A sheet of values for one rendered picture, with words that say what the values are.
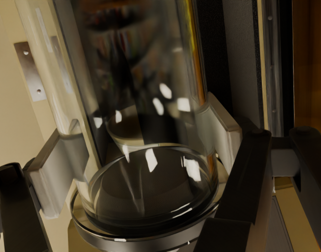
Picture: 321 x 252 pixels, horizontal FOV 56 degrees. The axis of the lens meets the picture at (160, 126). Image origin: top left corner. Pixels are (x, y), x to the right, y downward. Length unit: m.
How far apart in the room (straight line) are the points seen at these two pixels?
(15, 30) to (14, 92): 0.51
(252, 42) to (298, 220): 0.24
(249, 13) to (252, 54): 0.05
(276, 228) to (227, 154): 0.29
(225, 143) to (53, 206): 0.09
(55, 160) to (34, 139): 0.75
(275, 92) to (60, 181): 0.31
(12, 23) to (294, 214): 0.42
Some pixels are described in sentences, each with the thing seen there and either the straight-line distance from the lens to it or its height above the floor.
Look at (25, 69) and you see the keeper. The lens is 0.40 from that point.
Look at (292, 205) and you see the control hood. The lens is 0.45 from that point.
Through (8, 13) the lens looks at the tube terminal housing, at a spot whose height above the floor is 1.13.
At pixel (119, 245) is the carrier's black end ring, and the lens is 0.17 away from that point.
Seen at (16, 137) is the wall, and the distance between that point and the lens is 0.93.
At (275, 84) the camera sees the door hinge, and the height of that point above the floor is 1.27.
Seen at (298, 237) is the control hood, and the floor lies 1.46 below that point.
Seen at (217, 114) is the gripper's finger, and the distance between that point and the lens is 0.17.
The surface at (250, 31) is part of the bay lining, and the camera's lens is 0.41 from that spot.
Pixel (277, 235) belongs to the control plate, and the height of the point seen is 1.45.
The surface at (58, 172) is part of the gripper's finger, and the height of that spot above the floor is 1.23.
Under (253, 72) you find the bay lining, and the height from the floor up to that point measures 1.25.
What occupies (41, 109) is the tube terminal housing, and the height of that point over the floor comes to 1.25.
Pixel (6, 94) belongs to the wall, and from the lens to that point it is 0.90.
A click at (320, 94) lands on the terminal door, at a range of 0.35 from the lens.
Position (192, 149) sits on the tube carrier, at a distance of 0.16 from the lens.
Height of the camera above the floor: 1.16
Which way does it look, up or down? 21 degrees up
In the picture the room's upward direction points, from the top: 169 degrees clockwise
